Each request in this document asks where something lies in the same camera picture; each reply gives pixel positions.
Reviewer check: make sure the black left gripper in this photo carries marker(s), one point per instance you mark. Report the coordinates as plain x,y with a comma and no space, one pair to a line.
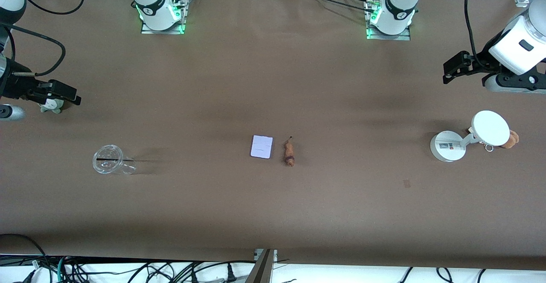
482,61

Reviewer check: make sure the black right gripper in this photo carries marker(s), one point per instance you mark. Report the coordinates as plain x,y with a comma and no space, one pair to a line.
13,86

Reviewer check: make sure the brown lion statue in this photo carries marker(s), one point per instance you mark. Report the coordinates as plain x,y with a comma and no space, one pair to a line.
289,150

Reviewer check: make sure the small white card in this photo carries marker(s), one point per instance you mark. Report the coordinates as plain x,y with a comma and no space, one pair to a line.
261,146

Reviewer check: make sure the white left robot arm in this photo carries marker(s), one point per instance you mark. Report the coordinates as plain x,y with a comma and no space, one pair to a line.
401,1

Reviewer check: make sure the green grey plush toy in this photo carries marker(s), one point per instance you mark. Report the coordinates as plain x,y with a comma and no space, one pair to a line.
53,108

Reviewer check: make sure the black straw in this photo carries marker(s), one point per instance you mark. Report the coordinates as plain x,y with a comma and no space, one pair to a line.
108,159

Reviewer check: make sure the clear plastic cup with lid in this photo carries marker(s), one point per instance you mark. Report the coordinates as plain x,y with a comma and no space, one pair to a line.
106,167

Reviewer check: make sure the brown table cover sheet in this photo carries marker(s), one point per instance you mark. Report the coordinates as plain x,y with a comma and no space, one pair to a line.
273,210

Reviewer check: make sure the black power plug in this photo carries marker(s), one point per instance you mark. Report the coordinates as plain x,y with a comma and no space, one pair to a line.
230,274

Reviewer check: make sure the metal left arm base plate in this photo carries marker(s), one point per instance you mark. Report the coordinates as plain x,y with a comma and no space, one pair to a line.
384,36

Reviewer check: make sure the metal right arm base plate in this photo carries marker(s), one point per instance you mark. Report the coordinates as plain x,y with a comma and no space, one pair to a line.
147,31

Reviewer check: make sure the metal frame post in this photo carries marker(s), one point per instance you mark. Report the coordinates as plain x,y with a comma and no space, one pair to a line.
262,270

